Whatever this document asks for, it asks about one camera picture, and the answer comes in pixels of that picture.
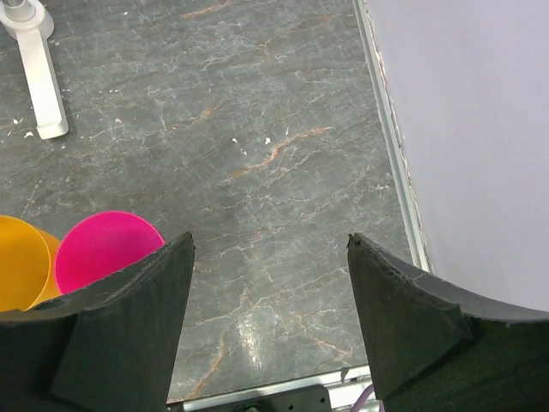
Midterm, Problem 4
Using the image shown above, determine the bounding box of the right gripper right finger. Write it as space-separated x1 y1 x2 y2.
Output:
347 233 548 411

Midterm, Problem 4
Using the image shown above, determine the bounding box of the silver white clothes rail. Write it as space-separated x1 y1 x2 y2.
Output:
1 0 69 140

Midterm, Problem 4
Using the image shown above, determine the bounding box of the pink wine glass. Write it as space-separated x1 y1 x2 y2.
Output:
55 210 165 294

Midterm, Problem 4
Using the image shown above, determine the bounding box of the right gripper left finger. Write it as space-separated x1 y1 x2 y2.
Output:
1 233 195 411

